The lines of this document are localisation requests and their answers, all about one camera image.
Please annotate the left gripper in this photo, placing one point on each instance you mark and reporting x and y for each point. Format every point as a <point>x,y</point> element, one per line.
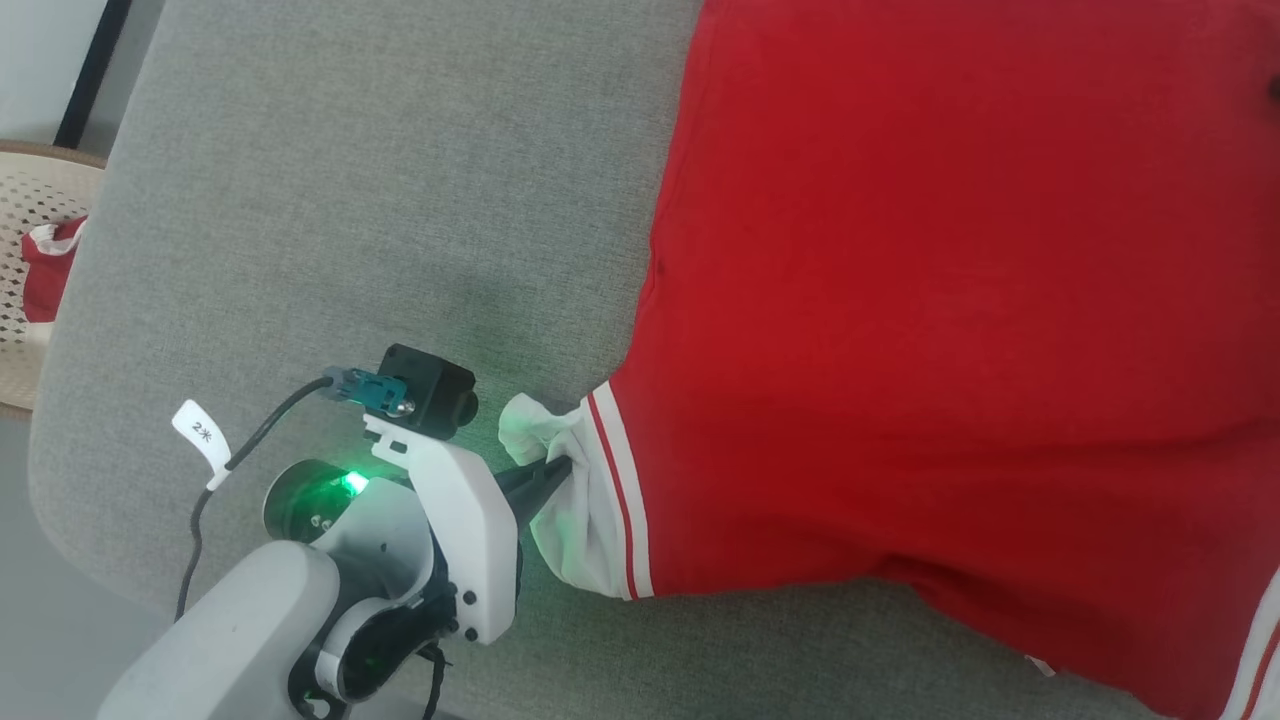
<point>470,540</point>

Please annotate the red garment with white stripes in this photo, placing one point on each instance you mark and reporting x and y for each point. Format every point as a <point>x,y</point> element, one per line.
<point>900,300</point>

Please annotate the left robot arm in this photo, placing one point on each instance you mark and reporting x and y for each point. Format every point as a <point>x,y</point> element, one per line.
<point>240,620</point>

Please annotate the grey fabric sofa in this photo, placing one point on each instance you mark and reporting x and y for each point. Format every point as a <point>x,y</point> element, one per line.
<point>350,200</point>

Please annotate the small red cloth white trim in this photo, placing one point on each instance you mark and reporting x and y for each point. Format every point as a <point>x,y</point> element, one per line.
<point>45,285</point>

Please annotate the black framed panel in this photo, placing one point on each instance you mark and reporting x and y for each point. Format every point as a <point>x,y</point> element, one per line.
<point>92,70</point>

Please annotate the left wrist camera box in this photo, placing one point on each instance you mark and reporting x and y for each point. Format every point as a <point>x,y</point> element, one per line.
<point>432,392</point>

